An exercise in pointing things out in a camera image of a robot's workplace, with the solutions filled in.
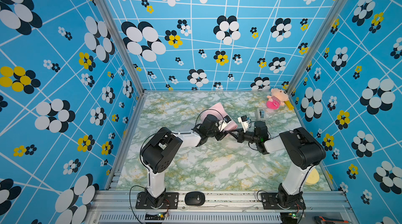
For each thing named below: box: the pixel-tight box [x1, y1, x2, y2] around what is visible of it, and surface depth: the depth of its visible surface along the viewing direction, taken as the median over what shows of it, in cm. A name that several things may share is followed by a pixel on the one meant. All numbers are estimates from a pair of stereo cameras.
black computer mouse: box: [184, 191, 206, 207], surface depth 74 cm
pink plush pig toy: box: [265, 87, 289, 110], surface depth 110 cm
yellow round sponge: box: [305, 168, 320, 186], surface depth 80 cm
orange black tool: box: [314, 215, 350, 224], surface depth 69 cm
